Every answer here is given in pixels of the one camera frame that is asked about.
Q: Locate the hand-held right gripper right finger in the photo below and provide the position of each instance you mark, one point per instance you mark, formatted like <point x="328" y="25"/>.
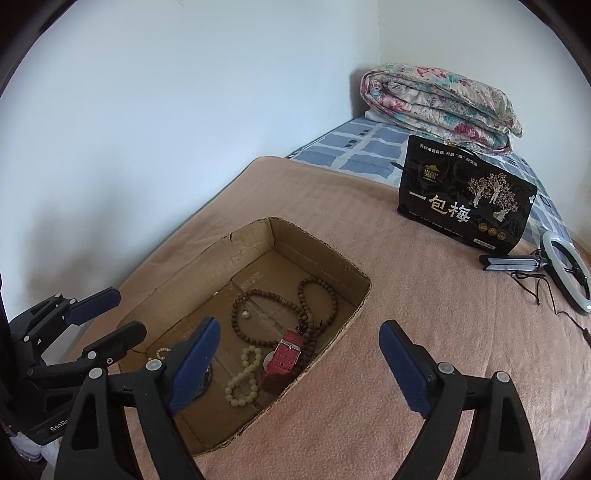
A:
<point x="406" y="364"/>

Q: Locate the brown cardboard box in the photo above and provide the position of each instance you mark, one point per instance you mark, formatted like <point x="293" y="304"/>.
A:
<point x="295" y="240"/>

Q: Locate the pink blanket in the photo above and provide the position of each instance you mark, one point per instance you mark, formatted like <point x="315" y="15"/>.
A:
<point x="415" y="286"/>

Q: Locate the black printed snack bag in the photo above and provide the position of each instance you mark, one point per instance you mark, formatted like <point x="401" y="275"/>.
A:
<point x="461" y="198"/>

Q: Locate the folded floral quilt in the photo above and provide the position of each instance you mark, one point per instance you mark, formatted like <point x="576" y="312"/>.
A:
<point x="438" y="101"/>

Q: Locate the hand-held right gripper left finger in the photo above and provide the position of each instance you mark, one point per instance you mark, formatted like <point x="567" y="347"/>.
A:
<point x="194" y="364"/>

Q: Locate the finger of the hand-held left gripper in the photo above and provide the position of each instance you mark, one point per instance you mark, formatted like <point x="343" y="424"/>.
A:
<point x="94" y="304"/>
<point x="120" y="334"/>

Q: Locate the blue checked bed sheet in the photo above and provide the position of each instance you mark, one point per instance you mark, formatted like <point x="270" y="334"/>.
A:
<point x="351" y="147"/>

